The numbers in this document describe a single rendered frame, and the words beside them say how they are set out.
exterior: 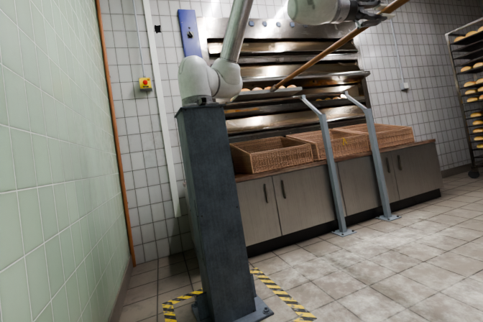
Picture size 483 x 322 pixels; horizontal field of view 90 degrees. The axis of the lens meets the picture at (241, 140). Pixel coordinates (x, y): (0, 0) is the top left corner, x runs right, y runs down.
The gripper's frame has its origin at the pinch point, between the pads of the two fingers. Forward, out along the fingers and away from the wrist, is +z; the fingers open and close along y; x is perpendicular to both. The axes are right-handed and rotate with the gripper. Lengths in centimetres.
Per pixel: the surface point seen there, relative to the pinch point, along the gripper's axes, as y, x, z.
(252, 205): 83, -100, -30
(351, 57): -47, -156, 140
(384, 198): 102, -95, 86
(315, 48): -57, -154, 90
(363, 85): -12, -156, 150
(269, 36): -71, -155, 37
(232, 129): 21, -154, -20
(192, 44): -61, -152, -45
